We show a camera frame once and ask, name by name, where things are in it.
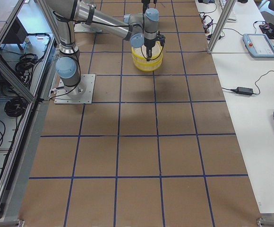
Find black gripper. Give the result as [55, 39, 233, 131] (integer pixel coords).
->
[144, 38, 156, 61]

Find yellow steamer layer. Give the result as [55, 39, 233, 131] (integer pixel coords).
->
[133, 59, 163, 72]
[131, 40, 163, 64]

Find black power brick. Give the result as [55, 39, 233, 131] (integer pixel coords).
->
[230, 87, 254, 96]

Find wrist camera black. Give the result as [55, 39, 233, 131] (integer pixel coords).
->
[156, 31, 165, 47]

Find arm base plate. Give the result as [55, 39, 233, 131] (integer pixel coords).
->
[54, 74, 95, 105]

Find aluminium vertical post right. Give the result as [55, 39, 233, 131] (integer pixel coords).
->
[207, 0, 236, 54]

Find coiled black cables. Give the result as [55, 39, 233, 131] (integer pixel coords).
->
[4, 97, 26, 118]

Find aluminium frame rail left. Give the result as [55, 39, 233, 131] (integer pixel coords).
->
[0, 55, 36, 102]

